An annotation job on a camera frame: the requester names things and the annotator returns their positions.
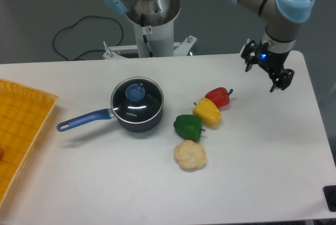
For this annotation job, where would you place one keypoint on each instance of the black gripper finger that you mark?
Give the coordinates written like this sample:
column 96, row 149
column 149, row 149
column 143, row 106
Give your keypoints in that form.
column 249, row 55
column 281, row 79

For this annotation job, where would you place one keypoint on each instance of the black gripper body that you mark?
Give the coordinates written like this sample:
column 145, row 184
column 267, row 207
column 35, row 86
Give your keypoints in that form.
column 272, row 62

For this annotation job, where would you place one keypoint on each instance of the glass lid blue knob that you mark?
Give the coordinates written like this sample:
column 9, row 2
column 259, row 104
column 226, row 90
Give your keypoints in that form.
column 137, row 100

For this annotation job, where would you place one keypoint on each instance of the dark blue saucepan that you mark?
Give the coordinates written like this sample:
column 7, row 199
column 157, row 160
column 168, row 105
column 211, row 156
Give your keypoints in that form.
column 107, row 114

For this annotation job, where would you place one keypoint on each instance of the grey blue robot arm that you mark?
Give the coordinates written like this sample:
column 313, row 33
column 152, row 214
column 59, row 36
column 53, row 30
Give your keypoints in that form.
column 284, row 18

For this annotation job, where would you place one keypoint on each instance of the red bell pepper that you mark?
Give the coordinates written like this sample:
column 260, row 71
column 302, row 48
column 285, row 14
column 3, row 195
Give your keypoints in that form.
column 219, row 96

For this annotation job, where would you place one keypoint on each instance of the yellow bell pepper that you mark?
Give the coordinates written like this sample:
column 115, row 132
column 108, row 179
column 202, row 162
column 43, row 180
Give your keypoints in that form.
column 208, row 112

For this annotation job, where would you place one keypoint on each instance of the green bell pepper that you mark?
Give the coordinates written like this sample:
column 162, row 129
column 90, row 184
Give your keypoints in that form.
column 188, row 127

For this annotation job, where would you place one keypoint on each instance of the black table corner device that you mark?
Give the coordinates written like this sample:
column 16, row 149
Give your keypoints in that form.
column 329, row 193

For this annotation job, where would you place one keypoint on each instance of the yellow woven basket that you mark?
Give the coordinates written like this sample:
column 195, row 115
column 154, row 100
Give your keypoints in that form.
column 24, row 113

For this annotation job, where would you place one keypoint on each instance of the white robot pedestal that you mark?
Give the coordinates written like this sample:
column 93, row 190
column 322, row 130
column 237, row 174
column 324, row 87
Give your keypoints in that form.
column 153, row 24

